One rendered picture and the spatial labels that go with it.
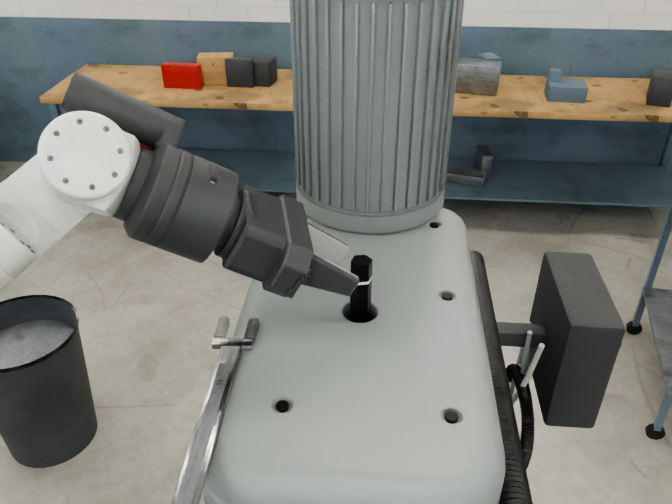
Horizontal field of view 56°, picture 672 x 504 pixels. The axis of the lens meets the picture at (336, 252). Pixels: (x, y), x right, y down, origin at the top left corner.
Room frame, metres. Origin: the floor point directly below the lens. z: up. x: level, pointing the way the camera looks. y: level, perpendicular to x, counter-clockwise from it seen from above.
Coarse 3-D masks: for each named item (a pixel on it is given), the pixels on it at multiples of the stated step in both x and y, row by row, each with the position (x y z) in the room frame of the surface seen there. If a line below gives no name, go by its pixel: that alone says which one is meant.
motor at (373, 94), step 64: (320, 0) 0.69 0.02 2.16; (384, 0) 0.67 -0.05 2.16; (448, 0) 0.69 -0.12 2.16; (320, 64) 0.69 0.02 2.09; (384, 64) 0.67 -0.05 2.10; (448, 64) 0.70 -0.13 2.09; (320, 128) 0.69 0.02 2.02; (384, 128) 0.66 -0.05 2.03; (448, 128) 0.72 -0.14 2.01; (320, 192) 0.69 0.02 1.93; (384, 192) 0.67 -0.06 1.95
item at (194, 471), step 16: (224, 320) 0.49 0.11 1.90; (256, 320) 0.49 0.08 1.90; (224, 336) 0.47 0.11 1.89; (224, 352) 0.44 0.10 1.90; (240, 352) 0.44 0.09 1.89; (224, 368) 0.42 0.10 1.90; (224, 384) 0.40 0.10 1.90; (208, 400) 0.38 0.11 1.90; (224, 400) 0.38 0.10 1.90; (208, 416) 0.36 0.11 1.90; (208, 432) 0.35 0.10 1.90; (192, 448) 0.33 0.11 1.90; (208, 448) 0.33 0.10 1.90; (192, 464) 0.31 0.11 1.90; (208, 464) 0.32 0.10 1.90; (192, 480) 0.30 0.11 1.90; (176, 496) 0.29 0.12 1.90; (192, 496) 0.29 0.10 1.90
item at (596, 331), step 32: (544, 256) 0.87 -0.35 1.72; (576, 256) 0.86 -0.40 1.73; (544, 288) 0.83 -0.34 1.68; (576, 288) 0.78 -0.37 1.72; (544, 320) 0.80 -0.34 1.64; (576, 320) 0.70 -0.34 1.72; (608, 320) 0.70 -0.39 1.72; (544, 352) 0.76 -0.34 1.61; (576, 352) 0.69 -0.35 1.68; (608, 352) 0.68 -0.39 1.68; (544, 384) 0.73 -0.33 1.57; (576, 384) 0.68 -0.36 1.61; (544, 416) 0.69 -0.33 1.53; (576, 416) 0.68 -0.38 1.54
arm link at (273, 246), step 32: (192, 192) 0.46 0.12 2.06; (224, 192) 0.47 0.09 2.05; (256, 192) 0.53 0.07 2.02; (192, 224) 0.45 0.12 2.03; (224, 224) 0.45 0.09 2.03; (256, 224) 0.46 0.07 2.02; (288, 224) 0.49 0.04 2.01; (192, 256) 0.45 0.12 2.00; (224, 256) 0.47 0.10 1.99; (256, 256) 0.45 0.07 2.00; (288, 256) 0.45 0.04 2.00; (288, 288) 0.44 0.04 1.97
